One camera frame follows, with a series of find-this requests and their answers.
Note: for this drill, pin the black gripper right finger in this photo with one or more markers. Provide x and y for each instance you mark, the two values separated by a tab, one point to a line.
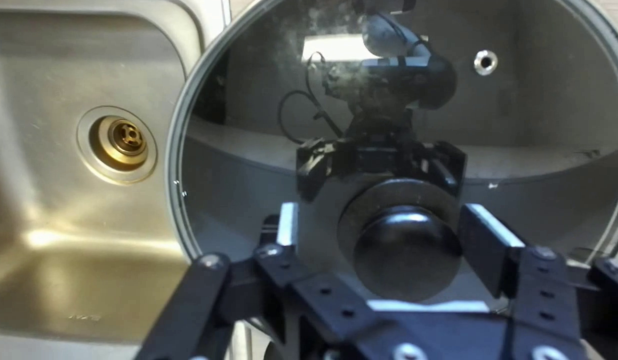
540	293

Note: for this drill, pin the stainless steel double sink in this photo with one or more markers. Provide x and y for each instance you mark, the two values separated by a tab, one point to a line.
55	232

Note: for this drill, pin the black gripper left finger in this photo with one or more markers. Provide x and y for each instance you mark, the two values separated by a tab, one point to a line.
288	287

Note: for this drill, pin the dark blue cooking pot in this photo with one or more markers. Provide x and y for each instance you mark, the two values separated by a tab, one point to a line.
555	101

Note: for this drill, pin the glass lid with black knob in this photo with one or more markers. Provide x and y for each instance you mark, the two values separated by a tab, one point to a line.
254	181

